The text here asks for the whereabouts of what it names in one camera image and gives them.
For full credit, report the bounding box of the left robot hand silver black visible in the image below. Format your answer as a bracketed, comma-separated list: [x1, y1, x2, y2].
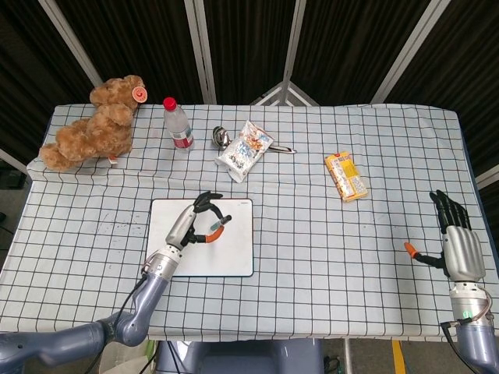
[164, 190, 232, 250]

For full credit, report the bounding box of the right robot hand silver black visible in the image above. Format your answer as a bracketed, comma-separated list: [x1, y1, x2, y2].
[403, 189, 487, 282]

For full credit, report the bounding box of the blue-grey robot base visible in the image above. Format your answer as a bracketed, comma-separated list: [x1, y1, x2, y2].
[155, 337, 324, 374]

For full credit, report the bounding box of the metal ladle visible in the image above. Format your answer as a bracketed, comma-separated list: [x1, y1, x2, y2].
[211, 126, 297, 154]

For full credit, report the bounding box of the white snack bag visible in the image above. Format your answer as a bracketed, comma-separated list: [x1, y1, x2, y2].
[216, 120, 274, 183]

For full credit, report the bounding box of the clear water bottle red cap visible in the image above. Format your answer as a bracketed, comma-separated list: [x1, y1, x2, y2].
[162, 97, 195, 150]

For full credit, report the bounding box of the brown plush dog toy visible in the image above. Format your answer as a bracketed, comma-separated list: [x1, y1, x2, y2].
[38, 75, 148, 171]

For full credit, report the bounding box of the white black checkered tablecloth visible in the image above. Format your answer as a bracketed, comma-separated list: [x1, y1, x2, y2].
[25, 103, 484, 344]

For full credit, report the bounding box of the yellow biscuit pack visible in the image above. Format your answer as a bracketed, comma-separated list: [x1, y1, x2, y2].
[324, 152, 369, 203]

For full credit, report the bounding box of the white dry-erase board black frame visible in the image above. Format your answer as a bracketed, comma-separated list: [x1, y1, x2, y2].
[146, 198, 255, 278]

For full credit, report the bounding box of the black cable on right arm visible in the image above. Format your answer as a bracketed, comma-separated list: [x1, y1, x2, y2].
[439, 317, 475, 365]

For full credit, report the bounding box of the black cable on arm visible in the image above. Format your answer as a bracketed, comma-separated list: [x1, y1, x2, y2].
[115, 268, 151, 326]
[439, 317, 475, 365]

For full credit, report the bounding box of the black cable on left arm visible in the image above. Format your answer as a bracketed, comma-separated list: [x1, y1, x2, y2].
[115, 268, 151, 326]

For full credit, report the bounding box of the black folding screen white frame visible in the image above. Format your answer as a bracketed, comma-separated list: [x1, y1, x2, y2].
[0, 0, 499, 188]

